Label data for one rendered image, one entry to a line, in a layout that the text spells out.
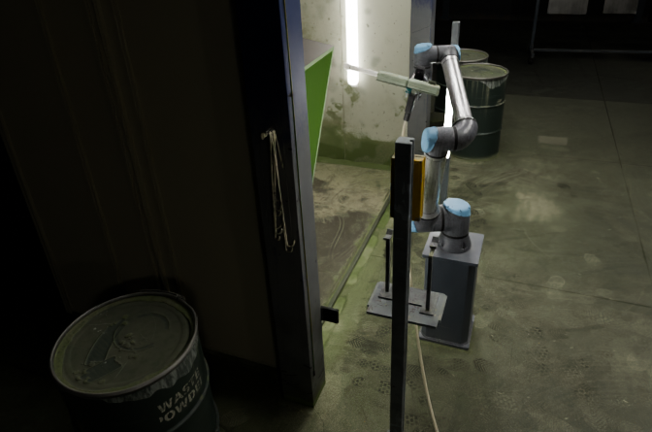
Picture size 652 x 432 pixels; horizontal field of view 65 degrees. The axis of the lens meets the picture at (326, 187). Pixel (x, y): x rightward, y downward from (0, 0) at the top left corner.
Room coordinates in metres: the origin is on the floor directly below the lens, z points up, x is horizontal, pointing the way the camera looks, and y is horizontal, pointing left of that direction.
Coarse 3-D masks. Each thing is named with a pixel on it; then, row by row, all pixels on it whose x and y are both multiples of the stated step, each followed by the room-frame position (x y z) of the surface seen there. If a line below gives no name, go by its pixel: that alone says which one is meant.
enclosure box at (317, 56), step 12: (312, 48) 3.07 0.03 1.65; (324, 48) 3.10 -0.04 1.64; (312, 60) 2.84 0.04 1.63; (324, 60) 3.21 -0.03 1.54; (312, 72) 3.24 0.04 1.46; (324, 72) 3.21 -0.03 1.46; (312, 84) 3.24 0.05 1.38; (324, 84) 3.21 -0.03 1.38; (312, 96) 3.24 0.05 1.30; (324, 96) 3.21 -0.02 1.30; (312, 108) 3.24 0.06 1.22; (324, 108) 3.21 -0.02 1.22; (312, 120) 3.24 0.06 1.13; (312, 132) 3.24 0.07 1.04; (312, 144) 3.25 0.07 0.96; (312, 156) 3.25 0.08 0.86; (312, 168) 3.25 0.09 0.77; (312, 180) 3.24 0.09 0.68
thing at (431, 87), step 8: (344, 64) 2.53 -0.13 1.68; (360, 72) 2.51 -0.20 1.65; (368, 72) 2.49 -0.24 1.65; (376, 72) 2.48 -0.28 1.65; (384, 72) 2.47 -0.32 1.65; (376, 80) 2.46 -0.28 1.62; (384, 80) 2.45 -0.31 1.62; (392, 80) 2.43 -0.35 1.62; (400, 80) 2.42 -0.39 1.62; (408, 80) 2.42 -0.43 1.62; (416, 80) 2.42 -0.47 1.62; (416, 88) 2.39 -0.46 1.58; (424, 88) 2.38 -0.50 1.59; (432, 88) 2.37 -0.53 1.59; (408, 96) 2.41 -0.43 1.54; (408, 104) 2.41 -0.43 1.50; (408, 112) 2.41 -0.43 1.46
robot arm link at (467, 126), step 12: (444, 48) 2.68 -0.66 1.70; (456, 48) 2.68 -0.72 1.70; (444, 60) 2.63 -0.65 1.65; (456, 60) 2.61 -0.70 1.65; (444, 72) 2.58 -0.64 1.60; (456, 72) 2.53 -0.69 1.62; (456, 84) 2.45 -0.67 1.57; (456, 96) 2.39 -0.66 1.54; (456, 108) 2.33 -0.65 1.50; (468, 108) 2.32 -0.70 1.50; (456, 120) 2.26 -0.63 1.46; (468, 120) 2.23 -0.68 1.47; (468, 132) 2.18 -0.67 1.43; (468, 144) 2.17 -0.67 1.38
